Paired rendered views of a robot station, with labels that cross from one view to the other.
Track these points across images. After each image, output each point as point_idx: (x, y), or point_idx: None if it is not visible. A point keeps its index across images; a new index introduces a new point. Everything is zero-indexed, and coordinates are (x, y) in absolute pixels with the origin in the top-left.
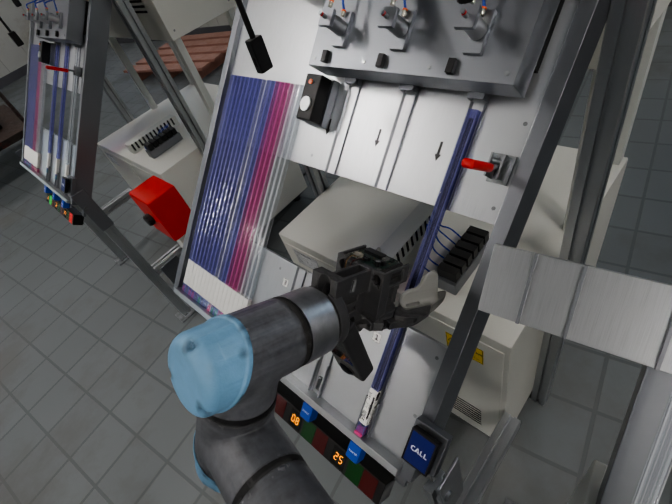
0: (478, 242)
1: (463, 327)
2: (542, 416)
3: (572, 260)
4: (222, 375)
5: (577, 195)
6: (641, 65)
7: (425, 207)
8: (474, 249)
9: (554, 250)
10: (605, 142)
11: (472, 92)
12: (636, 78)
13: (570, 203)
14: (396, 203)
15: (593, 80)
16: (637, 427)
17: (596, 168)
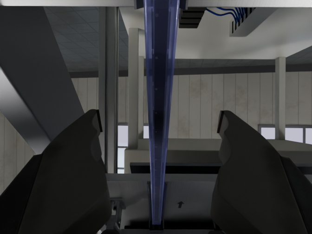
0: (182, 20)
1: (0, 93)
2: None
3: (105, 29)
4: None
5: (111, 96)
6: (139, 111)
7: (248, 26)
8: (182, 14)
9: (132, 16)
10: (101, 142)
11: (159, 231)
12: (139, 105)
13: (114, 87)
14: (287, 14)
15: (136, 141)
16: None
17: (103, 122)
